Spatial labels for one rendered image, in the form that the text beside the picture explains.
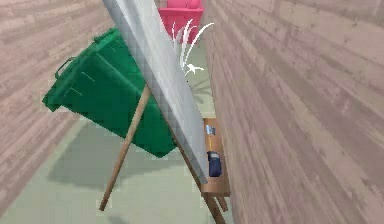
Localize dark blue board eraser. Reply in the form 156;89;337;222
206;150;223;178

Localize grey board wooden easel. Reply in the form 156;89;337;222
98;0;232;224

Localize white thin curved stalks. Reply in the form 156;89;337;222
171;18;216;77

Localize green wheeled bin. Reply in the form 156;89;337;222
42;27;178;159

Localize pink bin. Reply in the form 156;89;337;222
157;0;205;45

